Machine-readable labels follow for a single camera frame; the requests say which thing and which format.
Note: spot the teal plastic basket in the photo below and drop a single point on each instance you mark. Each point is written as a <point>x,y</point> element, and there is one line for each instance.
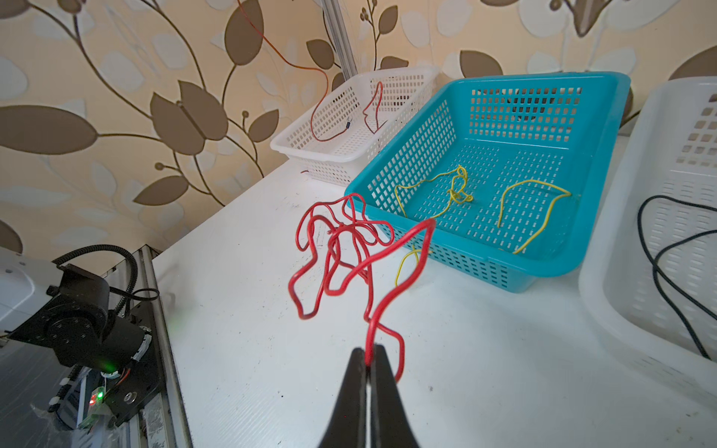
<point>512,169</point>

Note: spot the white plastic basket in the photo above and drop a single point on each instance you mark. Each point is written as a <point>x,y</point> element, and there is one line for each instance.
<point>335,140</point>
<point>649,277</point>

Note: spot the white plastic basket left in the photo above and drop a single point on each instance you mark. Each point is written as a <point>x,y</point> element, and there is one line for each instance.
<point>335,140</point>

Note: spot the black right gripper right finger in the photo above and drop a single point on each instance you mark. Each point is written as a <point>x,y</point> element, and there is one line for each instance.
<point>389,425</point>

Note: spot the white plastic basket right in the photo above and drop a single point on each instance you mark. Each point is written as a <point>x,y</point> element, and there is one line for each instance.
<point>649,277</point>

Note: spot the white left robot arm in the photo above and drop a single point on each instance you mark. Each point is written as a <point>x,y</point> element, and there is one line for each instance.
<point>71,311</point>

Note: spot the aluminium frame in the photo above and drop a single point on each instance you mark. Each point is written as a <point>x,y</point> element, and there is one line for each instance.
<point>338,32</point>

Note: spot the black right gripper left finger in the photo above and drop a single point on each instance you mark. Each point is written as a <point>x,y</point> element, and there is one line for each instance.
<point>347,426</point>

